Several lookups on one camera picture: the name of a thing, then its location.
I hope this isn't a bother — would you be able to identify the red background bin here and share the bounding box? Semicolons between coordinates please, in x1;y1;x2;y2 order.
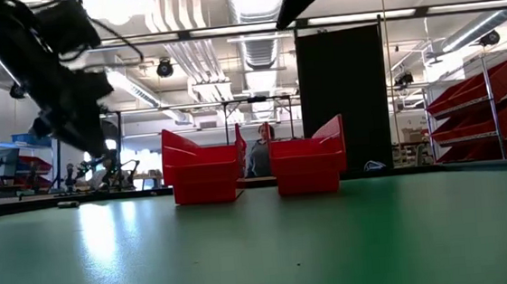
17;153;53;174

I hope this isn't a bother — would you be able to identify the white rectangular air duct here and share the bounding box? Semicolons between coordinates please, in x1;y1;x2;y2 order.
105;62;161;111

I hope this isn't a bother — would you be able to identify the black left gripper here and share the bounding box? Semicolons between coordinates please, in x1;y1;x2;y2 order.
0;11;120;166

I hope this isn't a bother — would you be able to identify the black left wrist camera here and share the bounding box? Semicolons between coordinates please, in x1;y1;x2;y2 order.
34;0;103;56

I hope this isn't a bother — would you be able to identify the red plastic bin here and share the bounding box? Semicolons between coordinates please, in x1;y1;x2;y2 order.
159;122;252;209
266;113;351;200

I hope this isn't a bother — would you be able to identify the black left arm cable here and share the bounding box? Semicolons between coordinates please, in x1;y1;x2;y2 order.
55;13;146;71

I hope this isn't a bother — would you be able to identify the black ceiling camera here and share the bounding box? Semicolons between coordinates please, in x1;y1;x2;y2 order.
479;29;502;48
155;58;176;80
8;82;27;100
394;71;415;89

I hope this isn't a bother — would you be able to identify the black overhead frame beam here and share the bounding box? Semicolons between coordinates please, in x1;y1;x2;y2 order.
83;0;507;55

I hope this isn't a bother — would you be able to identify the grey computer monitor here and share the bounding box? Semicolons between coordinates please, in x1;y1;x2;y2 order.
0;147;23;178

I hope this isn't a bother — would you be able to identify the black aluminium table frame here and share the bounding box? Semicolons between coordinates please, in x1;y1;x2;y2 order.
0;156;507;218

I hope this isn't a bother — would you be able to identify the blue storage bin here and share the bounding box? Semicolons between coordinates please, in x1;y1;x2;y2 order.
10;131;53;151

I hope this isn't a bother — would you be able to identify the black table clamp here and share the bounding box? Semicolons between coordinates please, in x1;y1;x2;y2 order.
362;158;388;173

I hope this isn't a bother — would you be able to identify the person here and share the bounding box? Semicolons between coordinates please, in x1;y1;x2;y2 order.
241;122;279;179

